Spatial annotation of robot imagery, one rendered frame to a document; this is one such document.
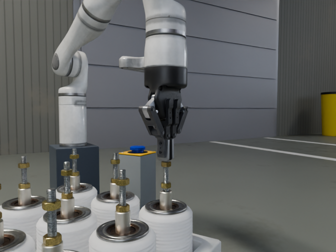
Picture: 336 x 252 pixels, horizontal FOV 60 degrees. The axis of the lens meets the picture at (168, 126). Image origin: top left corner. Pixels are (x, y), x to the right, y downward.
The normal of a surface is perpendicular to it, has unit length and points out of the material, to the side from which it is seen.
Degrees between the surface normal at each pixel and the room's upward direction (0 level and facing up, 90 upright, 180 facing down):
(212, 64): 90
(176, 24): 90
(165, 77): 90
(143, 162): 90
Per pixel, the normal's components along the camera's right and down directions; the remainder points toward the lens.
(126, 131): 0.51, 0.05
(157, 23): -0.37, 0.05
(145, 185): 0.85, 0.03
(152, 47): -0.55, -0.07
